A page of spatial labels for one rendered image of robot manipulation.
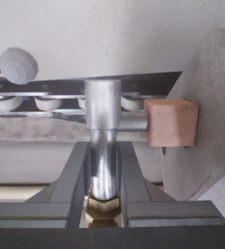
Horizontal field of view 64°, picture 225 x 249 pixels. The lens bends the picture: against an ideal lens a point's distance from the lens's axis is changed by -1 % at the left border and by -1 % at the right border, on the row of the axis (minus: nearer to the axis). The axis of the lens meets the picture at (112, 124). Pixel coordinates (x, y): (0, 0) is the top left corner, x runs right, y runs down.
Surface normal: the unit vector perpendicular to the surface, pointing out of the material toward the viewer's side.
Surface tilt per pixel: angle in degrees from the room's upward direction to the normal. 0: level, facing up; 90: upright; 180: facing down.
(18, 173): 0
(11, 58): 52
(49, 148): 0
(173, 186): 90
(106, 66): 0
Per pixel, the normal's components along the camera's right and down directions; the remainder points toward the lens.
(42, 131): 0.01, -0.14
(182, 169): -1.00, 0.00
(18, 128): 0.00, 0.31
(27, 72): 0.80, 0.41
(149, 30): 0.02, 0.65
